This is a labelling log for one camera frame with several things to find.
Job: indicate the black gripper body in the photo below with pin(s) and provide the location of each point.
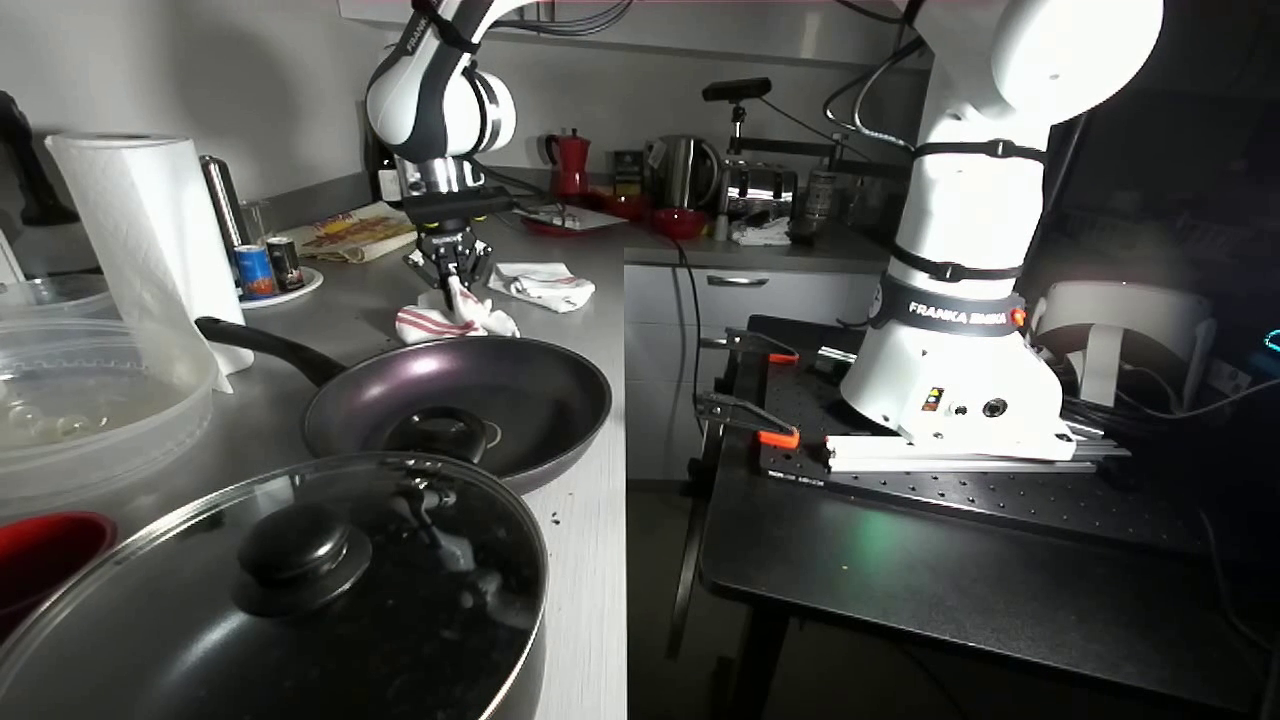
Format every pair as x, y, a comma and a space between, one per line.
455, 251

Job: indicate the white red-striped towel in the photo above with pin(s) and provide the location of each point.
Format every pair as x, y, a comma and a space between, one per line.
432, 324
545, 287

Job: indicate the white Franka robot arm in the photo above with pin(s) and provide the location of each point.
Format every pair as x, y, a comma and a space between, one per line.
973, 203

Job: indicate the dark frying pan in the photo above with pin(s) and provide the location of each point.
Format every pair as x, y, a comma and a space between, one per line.
533, 403

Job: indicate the white paper towel roll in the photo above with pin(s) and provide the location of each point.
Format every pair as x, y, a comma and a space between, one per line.
144, 226

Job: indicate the dark wine bottle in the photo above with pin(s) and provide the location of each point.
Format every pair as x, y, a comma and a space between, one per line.
386, 183

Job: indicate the flat white tray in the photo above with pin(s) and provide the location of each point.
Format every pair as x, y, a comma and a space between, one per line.
575, 216

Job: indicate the small white plate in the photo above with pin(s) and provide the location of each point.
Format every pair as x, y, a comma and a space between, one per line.
306, 287

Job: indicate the red moka pot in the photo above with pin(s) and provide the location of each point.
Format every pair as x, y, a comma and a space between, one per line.
571, 167

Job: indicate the dark can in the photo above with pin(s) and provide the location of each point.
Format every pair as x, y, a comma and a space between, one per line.
287, 266

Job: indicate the small dark jar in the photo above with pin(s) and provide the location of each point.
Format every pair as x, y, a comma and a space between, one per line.
628, 173

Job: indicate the blue can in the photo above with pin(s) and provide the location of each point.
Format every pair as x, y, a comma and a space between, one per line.
255, 269

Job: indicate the red tray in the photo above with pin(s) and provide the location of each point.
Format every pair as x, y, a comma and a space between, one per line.
674, 223

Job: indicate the steel grinder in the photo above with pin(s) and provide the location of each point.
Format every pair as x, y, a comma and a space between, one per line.
226, 203

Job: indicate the steel kettle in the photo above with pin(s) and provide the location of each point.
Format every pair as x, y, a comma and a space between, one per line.
687, 173

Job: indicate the steel kitchen machine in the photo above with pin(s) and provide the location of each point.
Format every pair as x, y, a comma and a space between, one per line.
760, 192

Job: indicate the black clamp orange tip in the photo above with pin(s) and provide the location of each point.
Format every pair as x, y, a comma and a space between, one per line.
775, 438
786, 358

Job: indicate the grey cabinet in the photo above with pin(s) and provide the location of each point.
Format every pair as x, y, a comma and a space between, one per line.
801, 323

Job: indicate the clear plastic container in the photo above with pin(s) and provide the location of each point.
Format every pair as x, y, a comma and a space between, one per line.
81, 403

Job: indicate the black cooking pot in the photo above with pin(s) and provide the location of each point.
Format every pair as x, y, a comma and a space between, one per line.
529, 666

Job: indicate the red bowl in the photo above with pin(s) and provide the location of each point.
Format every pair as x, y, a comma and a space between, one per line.
40, 555

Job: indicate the black robot table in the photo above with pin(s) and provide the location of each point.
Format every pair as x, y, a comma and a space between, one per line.
960, 562

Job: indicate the white round device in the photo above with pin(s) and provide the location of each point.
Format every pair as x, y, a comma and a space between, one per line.
1135, 314

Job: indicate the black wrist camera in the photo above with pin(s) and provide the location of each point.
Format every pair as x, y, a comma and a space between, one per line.
463, 207

